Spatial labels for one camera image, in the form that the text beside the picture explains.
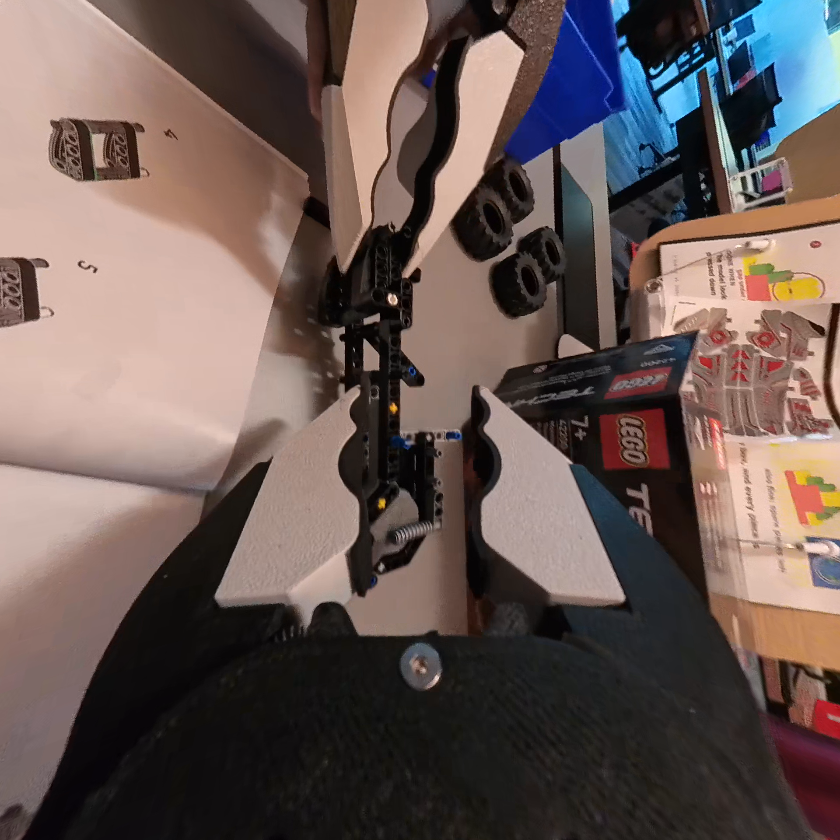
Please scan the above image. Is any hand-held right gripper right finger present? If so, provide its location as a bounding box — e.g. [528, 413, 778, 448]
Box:
[465, 386, 626, 609]

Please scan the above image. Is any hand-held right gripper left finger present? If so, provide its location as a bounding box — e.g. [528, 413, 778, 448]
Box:
[214, 386, 376, 609]

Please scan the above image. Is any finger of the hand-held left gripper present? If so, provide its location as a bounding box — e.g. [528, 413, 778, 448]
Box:
[320, 0, 435, 274]
[392, 28, 527, 278]

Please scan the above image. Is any black grey toy brick chassis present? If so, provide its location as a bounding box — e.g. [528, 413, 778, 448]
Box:
[318, 223, 463, 599]

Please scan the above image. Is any blue plastic bin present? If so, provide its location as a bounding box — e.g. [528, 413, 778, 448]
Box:
[504, 0, 629, 166]

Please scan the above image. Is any black toy set box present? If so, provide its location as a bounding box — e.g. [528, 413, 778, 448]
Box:
[492, 330, 708, 595]

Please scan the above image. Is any white printed instruction sheet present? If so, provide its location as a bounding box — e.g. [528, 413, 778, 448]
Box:
[658, 222, 840, 616]

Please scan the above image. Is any white instruction booklet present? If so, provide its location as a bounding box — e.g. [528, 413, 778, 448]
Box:
[0, 0, 312, 828]

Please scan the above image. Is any red grey sticker sheet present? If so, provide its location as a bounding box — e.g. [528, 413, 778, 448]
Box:
[675, 305, 839, 442]

